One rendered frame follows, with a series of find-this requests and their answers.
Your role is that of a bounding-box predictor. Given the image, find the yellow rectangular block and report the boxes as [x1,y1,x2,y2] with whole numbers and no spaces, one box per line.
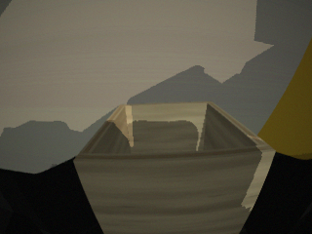
[257,38,312,160]

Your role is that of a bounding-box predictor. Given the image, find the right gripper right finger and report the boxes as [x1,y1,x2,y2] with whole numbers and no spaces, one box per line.
[245,152,312,234]

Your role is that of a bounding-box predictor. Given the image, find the wooden box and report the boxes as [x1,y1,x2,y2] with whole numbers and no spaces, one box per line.
[73,101,276,234]

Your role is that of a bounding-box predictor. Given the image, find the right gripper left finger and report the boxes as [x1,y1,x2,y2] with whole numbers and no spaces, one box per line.
[0,156,102,234]

